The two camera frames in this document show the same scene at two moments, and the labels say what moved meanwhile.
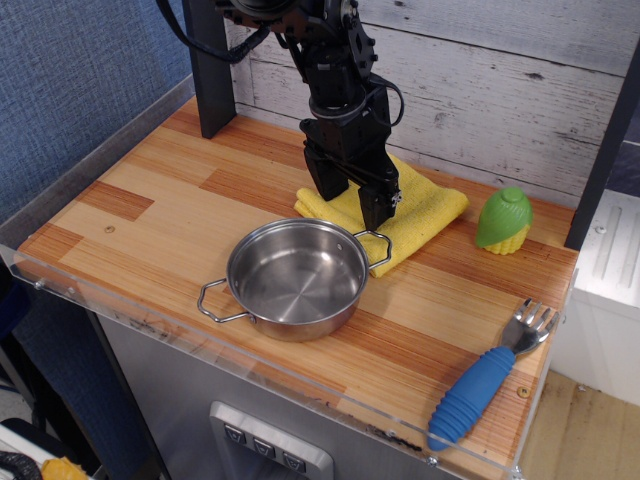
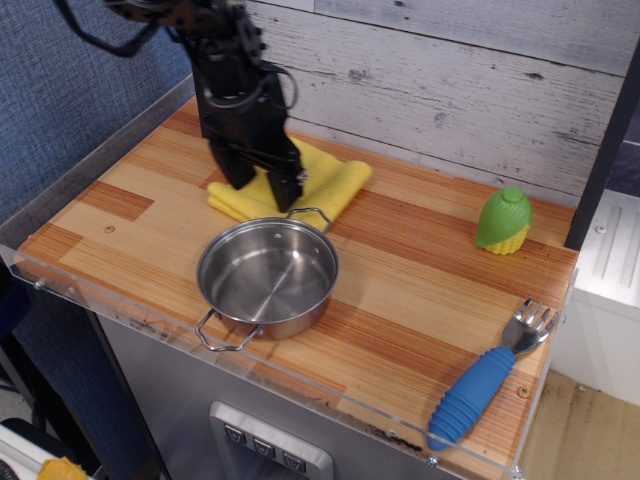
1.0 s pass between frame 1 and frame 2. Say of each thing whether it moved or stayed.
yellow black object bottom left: stayed
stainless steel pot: moved
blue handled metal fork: stayed
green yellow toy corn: stayed
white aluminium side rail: stayed
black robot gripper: moved
